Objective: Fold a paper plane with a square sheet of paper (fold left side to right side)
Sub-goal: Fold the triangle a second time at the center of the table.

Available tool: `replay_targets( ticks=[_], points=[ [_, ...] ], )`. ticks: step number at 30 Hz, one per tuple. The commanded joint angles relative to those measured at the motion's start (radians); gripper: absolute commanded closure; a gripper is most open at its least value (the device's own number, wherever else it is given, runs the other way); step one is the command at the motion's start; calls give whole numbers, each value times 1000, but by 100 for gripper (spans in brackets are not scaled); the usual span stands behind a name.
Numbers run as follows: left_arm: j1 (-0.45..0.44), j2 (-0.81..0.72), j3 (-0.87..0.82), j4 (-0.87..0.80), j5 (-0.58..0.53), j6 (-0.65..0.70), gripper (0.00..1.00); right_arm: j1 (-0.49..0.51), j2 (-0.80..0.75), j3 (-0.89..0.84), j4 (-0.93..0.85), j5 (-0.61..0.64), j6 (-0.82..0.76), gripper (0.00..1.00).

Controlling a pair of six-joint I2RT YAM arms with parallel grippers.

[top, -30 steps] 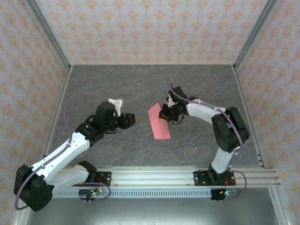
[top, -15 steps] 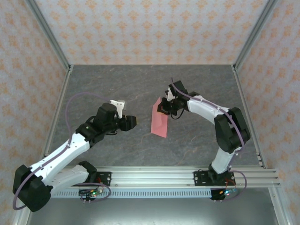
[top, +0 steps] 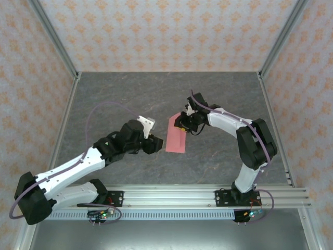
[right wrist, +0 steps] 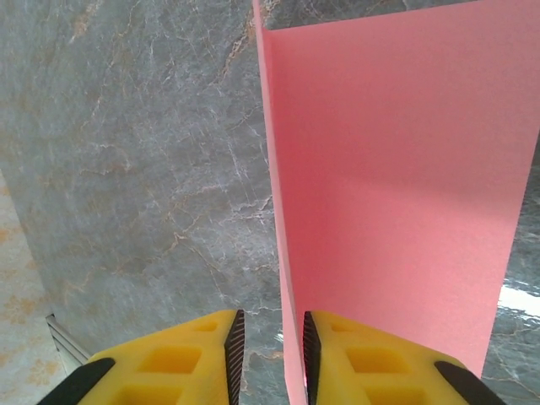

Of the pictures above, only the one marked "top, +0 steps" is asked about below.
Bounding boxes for aluminium frame post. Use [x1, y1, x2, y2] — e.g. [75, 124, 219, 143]
[257, 0, 310, 79]
[27, 0, 81, 79]

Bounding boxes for grey metal panel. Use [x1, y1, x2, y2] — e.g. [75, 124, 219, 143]
[28, 219, 310, 250]

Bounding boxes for pink paper sheet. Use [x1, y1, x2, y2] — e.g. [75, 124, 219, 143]
[165, 112, 187, 154]

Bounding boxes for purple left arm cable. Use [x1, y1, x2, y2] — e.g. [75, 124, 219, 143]
[9, 102, 123, 225]

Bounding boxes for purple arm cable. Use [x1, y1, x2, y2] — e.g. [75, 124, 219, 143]
[190, 90, 276, 225]
[9, 102, 123, 225]

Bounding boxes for grey slotted cable duct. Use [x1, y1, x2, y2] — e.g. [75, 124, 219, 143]
[48, 210, 236, 221]

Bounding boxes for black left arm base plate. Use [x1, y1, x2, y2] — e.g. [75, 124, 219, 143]
[76, 190, 124, 208]

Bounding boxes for left controller board with LEDs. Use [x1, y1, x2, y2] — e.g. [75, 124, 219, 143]
[87, 208, 116, 220]

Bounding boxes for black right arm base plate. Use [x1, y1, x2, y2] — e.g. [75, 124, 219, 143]
[214, 189, 261, 208]

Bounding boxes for controller board with leds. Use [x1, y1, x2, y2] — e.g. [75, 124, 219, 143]
[87, 208, 116, 220]
[241, 208, 264, 219]

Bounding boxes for thin black right gripper cable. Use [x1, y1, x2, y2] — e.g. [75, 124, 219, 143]
[189, 122, 207, 136]

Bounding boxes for aluminium table side rail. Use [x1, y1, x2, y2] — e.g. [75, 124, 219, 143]
[41, 72, 82, 189]
[257, 71, 297, 189]

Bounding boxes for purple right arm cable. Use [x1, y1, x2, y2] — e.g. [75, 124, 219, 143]
[190, 90, 276, 225]

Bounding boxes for aluminium frame leg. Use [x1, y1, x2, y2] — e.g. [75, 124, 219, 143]
[298, 208, 320, 250]
[14, 221, 40, 250]

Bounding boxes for right controller board with LEDs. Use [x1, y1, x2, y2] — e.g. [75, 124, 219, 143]
[241, 208, 264, 219]

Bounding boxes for aluminium mounting rail beam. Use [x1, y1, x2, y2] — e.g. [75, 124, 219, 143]
[27, 183, 312, 209]

